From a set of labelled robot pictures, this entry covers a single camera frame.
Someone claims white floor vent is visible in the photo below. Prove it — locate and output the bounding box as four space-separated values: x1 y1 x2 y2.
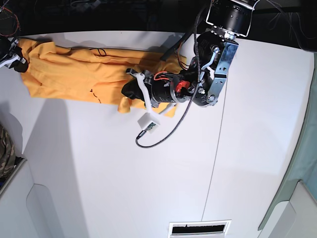
168 220 231 238

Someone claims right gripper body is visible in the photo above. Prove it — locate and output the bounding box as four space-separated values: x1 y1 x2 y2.
0 37 26 69

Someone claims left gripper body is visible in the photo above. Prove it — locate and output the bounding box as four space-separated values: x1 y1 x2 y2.
125 68 178 117

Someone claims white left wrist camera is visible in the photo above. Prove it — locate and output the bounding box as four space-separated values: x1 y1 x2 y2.
137 113 160 136

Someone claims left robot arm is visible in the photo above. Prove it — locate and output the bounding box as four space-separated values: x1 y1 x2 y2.
121 0 258 113

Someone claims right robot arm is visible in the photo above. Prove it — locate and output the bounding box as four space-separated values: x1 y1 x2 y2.
0 0 28 73

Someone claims camouflage cloth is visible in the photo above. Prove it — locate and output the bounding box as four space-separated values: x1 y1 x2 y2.
0 124 16 178

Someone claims yellow t-shirt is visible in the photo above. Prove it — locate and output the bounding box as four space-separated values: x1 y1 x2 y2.
18 39 181 113

